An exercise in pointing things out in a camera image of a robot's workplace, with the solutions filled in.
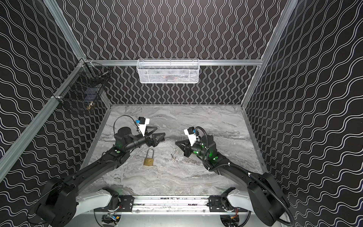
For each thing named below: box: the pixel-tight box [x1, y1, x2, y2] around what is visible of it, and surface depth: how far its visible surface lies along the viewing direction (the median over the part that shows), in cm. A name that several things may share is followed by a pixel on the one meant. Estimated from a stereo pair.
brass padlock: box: [143, 148, 155, 166], surface depth 91 cm
